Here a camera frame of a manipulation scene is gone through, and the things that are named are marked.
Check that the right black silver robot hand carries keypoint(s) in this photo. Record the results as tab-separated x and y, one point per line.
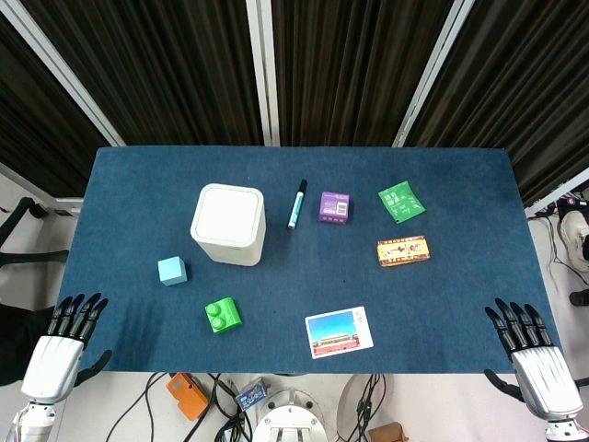
545	377

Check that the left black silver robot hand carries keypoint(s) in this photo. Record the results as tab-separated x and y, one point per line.
53	364

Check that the green toy building brick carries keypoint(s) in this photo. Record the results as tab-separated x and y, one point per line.
224	317

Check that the white square bin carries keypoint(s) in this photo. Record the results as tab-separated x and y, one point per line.
227	221

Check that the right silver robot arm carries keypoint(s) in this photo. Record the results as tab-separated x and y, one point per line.
563	430

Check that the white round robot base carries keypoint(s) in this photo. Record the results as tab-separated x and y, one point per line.
287	416

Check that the orange plastic device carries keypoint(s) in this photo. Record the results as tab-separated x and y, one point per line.
186	396

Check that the white sneaker shoe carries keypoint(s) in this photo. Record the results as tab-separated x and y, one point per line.
573	235

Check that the light blue cube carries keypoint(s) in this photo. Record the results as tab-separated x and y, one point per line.
171	271

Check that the black office chair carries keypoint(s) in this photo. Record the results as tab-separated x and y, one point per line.
18	214

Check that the brown cardboard box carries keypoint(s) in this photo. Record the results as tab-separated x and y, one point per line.
389	433

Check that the white round disc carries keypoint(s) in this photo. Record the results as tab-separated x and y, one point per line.
347	405

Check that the blue circuit board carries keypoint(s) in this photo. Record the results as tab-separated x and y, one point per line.
251	395

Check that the palace photo postcard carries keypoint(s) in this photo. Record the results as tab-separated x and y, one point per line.
338	332

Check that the green foil packet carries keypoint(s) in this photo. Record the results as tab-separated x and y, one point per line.
401	201

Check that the blue table cloth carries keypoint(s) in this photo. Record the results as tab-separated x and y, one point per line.
294	276

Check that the purple cube box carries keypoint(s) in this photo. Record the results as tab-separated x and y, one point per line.
335	207

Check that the teal white marker pen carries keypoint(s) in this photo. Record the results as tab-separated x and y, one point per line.
296	207

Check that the black pleated curtain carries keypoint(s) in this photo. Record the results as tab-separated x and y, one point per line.
359	69
161	69

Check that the white frame post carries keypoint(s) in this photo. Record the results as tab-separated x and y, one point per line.
263	69
430	69
60	69

